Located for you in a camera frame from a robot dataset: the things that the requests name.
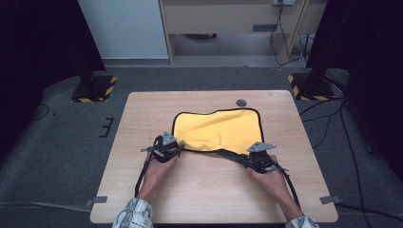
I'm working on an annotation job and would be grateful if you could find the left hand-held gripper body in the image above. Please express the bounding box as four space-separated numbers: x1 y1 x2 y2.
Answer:
141 130 183 164

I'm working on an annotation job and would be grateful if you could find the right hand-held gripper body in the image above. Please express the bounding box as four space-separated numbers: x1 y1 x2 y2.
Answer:
246 142 281 175

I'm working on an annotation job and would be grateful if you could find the grey and yellow cloth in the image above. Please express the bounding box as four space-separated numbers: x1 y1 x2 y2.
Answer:
171 107 266 165

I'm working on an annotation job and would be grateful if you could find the person's right hand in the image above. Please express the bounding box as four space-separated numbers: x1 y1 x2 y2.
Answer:
246 154 293 204

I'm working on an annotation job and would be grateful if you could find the person's left hand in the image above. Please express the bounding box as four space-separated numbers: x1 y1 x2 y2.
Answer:
140 153 180 198

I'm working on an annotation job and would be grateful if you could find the grey tape piece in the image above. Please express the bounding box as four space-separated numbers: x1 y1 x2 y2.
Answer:
318 195 343 205
85 196 108 208

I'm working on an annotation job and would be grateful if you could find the black stand with striped base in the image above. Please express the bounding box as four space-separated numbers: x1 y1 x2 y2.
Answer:
70 70 119 104
287 67 336 102

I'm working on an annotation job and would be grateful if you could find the white panel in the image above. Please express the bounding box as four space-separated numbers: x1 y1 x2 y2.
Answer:
77 0 170 61

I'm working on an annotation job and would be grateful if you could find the light wooden cabinet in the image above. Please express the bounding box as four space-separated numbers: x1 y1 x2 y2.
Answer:
158 0 329 66

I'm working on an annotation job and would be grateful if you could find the black curtain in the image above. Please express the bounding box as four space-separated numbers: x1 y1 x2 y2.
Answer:
305 0 403 175
0 0 106 161

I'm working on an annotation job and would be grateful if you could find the left hand-held gripper cable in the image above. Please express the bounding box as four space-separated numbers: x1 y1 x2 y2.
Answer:
134 154 154 199

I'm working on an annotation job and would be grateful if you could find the hand-held gripper cable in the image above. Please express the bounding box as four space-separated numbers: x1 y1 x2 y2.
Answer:
271 161 301 209
134 154 154 199

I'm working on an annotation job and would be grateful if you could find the right hand-held gripper cable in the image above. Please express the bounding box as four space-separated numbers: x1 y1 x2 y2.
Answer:
271 161 301 209

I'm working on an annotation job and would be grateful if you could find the long black floor cable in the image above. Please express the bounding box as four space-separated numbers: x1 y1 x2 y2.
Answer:
338 104 374 228

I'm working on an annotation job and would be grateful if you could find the white cable bundle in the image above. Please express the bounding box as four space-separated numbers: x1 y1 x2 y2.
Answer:
297 33 316 69

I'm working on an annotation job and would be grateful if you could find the black cable from power strip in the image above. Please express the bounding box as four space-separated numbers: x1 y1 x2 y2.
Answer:
269 2 308 67

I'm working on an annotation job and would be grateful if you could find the thick black floor cable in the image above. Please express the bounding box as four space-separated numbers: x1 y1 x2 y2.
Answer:
335 202 403 222

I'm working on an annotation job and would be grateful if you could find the thin black floor cable loop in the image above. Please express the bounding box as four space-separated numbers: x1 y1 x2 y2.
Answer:
31 104 51 123

